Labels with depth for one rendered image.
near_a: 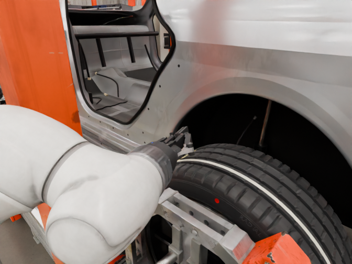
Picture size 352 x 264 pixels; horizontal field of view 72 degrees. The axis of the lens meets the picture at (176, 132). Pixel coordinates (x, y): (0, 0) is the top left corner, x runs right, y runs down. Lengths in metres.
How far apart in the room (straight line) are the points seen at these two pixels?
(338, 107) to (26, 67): 0.81
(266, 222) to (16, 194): 0.44
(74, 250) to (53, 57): 0.60
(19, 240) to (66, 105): 1.66
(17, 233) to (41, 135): 2.08
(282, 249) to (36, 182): 0.41
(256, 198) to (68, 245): 0.41
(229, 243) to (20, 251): 1.90
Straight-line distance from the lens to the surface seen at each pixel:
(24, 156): 0.35
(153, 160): 0.38
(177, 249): 0.65
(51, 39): 0.80
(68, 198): 0.30
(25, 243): 2.30
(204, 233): 0.55
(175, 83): 1.01
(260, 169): 0.67
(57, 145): 0.35
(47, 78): 0.80
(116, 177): 0.31
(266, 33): 0.76
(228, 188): 0.58
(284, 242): 0.51
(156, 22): 6.34
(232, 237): 0.55
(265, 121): 1.10
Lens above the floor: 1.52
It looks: 24 degrees down
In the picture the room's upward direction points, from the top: straight up
